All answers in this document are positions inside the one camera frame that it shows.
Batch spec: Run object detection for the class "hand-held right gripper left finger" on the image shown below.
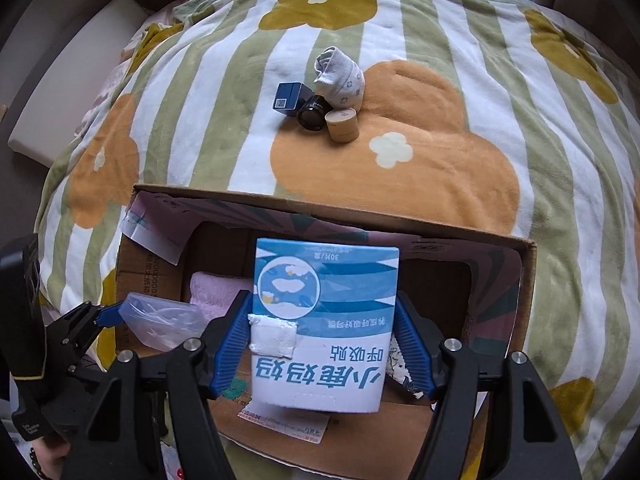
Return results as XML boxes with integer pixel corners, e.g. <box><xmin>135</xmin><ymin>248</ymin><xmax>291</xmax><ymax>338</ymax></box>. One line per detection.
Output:
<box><xmin>62</xmin><ymin>291</ymin><xmax>256</xmax><ymax>480</ymax></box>

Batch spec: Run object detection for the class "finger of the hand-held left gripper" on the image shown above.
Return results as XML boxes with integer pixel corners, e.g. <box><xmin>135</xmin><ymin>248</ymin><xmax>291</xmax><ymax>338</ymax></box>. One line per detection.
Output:
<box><xmin>46</xmin><ymin>301</ymin><xmax>126</xmax><ymax>361</ymax></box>

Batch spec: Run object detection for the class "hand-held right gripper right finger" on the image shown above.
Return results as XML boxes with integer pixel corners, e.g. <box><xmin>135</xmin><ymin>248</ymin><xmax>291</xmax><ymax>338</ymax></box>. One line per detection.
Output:
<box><xmin>392</xmin><ymin>292</ymin><xmax>585</xmax><ymax>480</ymax></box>

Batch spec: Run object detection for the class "clear plastic bag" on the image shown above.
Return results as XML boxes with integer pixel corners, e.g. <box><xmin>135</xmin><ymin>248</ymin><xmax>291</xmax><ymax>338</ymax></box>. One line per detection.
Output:
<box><xmin>116</xmin><ymin>292</ymin><xmax>207</xmax><ymax>350</ymax></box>

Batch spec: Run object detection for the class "blue and white carton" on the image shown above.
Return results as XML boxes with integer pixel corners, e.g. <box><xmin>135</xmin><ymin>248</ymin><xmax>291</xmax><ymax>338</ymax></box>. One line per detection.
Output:
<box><xmin>248</xmin><ymin>237</ymin><xmax>401</xmax><ymax>415</ymax></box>

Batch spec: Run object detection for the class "brown cardboard box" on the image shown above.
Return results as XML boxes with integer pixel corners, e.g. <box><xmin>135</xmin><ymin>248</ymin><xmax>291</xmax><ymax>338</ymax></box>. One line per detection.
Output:
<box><xmin>114</xmin><ymin>183</ymin><xmax>537</xmax><ymax>465</ymax></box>

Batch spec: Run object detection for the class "person's left forearm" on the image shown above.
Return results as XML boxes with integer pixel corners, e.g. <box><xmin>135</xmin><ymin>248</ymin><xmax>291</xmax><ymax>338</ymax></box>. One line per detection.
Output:
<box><xmin>27</xmin><ymin>432</ymin><xmax>68</xmax><ymax>480</ymax></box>

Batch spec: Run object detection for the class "patterned white cloth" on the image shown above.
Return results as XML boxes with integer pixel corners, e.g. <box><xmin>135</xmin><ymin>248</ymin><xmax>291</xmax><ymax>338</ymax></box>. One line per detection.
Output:
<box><xmin>389</xmin><ymin>336</ymin><xmax>426</xmax><ymax>398</ymax></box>

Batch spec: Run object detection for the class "pink towel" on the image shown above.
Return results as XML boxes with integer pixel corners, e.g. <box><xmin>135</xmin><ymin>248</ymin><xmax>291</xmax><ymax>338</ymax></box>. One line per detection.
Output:
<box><xmin>189</xmin><ymin>271</ymin><xmax>253</xmax><ymax>320</ymax></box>

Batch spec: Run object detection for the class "white paper label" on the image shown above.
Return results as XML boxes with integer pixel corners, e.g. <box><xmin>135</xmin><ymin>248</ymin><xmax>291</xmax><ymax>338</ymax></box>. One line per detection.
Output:
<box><xmin>121</xmin><ymin>205</ymin><xmax>187</xmax><ymax>266</ymax></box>

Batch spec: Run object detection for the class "striped floral blanket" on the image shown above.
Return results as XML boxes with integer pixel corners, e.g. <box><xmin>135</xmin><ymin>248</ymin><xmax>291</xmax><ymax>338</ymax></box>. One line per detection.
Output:
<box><xmin>35</xmin><ymin>0</ymin><xmax>640</xmax><ymax>480</ymax></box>

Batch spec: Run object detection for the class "round kraft paper tin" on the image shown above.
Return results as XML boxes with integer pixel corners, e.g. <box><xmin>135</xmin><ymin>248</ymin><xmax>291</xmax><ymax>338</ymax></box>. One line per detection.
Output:
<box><xmin>324</xmin><ymin>108</ymin><xmax>360</xmax><ymax>143</ymax></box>

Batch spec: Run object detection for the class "white cushion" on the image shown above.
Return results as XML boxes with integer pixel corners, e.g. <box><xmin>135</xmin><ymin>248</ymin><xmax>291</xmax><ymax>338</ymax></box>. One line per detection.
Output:
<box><xmin>7</xmin><ymin>0</ymin><xmax>147</xmax><ymax>167</ymax></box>

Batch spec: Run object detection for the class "black round jar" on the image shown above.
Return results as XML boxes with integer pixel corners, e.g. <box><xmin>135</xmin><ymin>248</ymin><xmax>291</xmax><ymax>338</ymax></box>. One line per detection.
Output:
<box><xmin>297</xmin><ymin>95</ymin><xmax>332</xmax><ymax>133</ymax></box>

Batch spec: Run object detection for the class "small dark blue box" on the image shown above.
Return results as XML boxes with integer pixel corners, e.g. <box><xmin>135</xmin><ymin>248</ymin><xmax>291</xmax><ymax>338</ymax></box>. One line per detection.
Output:
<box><xmin>273</xmin><ymin>82</ymin><xmax>315</xmax><ymax>117</ymax></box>

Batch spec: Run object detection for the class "rolled grey sock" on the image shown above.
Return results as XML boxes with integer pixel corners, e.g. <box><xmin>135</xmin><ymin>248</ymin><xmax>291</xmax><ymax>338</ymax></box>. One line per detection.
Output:
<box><xmin>313</xmin><ymin>47</ymin><xmax>366</xmax><ymax>110</ymax></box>

